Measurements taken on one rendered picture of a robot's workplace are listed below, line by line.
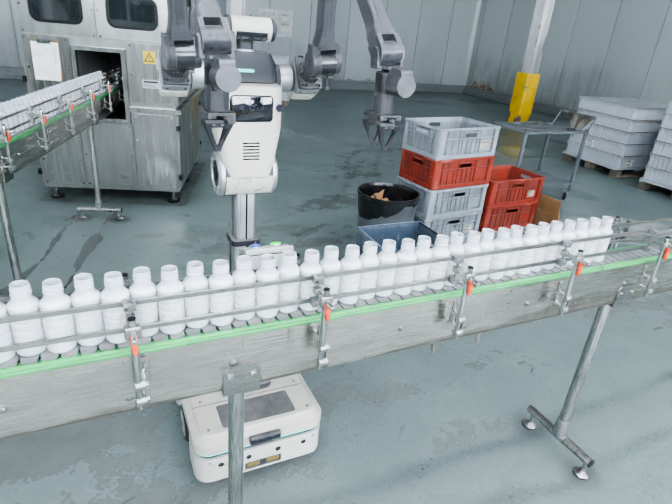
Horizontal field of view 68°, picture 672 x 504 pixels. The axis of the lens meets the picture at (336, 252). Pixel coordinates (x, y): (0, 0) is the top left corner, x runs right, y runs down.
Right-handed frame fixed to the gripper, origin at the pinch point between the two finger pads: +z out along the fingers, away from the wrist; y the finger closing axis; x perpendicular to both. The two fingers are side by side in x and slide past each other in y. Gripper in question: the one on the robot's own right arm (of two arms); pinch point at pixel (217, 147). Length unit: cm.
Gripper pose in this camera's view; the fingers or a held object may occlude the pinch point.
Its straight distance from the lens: 128.4
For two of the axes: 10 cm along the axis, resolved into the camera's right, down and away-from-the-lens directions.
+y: 4.2, 4.0, -8.1
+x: 9.0, -1.0, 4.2
